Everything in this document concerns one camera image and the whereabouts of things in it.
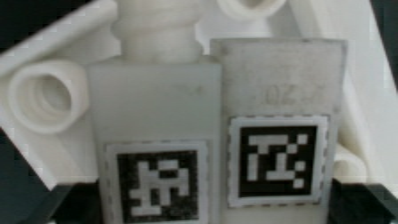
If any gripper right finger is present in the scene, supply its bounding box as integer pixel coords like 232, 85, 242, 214
328, 180, 398, 224

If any white table leg number 20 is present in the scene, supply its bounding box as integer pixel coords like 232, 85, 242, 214
210, 38, 347, 224

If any white table leg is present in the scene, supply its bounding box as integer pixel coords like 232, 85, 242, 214
88, 0, 223, 224

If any white square tabletop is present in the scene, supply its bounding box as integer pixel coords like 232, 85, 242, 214
0, 0, 398, 191

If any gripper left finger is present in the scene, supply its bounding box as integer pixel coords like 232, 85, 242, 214
24, 179, 104, 224

